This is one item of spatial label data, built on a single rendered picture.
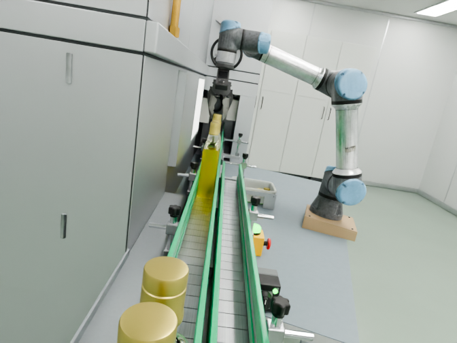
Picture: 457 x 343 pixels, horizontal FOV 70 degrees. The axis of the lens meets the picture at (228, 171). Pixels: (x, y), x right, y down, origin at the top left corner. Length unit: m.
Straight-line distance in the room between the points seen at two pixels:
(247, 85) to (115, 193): 1.68
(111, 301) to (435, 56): 6.15
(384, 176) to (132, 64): 5.85
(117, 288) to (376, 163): 5.74
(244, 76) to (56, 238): 1.74
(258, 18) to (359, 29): 3.71
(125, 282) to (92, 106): 0.37
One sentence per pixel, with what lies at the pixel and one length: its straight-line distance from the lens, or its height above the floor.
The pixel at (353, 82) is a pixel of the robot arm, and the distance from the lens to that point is 1.35.
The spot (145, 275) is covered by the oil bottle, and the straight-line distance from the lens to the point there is 0.26.
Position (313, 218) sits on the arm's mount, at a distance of 1.49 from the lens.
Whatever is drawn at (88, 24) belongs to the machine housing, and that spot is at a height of 1.37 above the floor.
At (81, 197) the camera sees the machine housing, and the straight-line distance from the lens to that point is 0.81.
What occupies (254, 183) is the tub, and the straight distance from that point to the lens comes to 1.75.
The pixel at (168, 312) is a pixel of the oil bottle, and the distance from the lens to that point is 0.22.
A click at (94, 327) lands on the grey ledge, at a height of 0.88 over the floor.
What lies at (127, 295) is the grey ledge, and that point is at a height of 0.88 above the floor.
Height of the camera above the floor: 1.30
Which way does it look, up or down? 15 degrees down
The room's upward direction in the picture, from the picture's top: 9 degrees clockwise
